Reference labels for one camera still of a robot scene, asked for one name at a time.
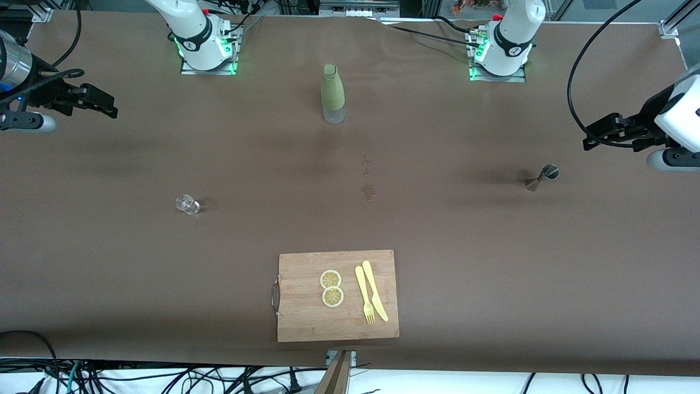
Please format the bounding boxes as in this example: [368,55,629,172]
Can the black table cable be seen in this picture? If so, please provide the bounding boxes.
[434,15,485,36]
[377,20,485,50]

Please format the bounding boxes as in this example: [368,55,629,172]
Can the green sleeved glass bottle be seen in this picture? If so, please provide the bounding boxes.
[320,63,346,124]

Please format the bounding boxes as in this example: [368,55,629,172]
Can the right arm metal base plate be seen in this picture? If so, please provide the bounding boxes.
[180,25,240,76]

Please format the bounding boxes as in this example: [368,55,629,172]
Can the grey power strip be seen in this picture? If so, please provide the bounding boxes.
[319,0,401,18]

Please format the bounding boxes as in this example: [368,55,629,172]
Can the yellow plastic knife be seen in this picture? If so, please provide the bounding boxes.
[361,260,389,322]

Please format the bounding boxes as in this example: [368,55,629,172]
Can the orange red background object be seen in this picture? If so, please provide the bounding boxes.
[452,0,506,15]

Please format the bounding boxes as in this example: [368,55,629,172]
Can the metal measuring jigger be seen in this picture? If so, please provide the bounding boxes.
[525,164,560,192]

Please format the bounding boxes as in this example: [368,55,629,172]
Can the brown table cover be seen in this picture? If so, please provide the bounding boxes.
[0,10,700,378]

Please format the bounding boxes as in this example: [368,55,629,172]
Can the yellow plastic fork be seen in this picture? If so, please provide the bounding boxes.
[354,265,376,325]

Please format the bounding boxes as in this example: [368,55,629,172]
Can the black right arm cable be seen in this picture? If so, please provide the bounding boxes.
[0,0,85,105]

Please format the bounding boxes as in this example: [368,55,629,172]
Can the wooden cutting board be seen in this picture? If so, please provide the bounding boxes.
[272,250,400,343]

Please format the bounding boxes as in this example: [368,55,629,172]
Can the wooden post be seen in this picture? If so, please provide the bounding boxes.
[314,350,353,394]

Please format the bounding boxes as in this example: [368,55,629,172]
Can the aluminium frame profile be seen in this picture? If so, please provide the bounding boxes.
[22,0,54,24]
[659,0,700,40]

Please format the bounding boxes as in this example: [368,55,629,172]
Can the thick black floor cable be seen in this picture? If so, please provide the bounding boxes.
[0,330,61,394]

